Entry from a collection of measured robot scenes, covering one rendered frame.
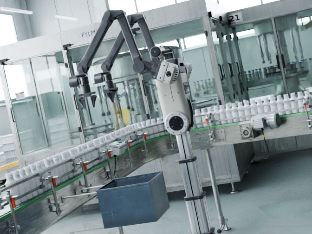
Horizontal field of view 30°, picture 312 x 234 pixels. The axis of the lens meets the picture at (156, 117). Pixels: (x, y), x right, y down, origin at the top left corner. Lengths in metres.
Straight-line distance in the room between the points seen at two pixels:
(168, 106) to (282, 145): 5.18
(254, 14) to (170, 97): 5.12
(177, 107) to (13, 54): 4.26
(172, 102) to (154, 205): 0.82
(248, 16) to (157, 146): 4.04
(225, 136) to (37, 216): 2.43
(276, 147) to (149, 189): 5.77
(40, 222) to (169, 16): 4.29
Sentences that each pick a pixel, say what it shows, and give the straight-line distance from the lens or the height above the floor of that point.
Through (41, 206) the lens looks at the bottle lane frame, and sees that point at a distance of 3.17.
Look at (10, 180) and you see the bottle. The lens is 3.03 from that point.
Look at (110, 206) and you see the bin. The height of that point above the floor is 0.85.
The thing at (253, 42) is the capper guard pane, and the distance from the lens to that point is 8.75.
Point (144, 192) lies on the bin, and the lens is 3.17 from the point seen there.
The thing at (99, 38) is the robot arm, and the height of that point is 1.81.
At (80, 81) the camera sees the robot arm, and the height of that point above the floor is 1.57.
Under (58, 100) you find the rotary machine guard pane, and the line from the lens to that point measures 7.50.
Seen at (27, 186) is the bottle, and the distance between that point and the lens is 3.13.
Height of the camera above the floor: 1.45
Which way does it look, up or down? 3 degrees down
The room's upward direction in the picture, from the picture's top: 12 degrees counter-clockwise
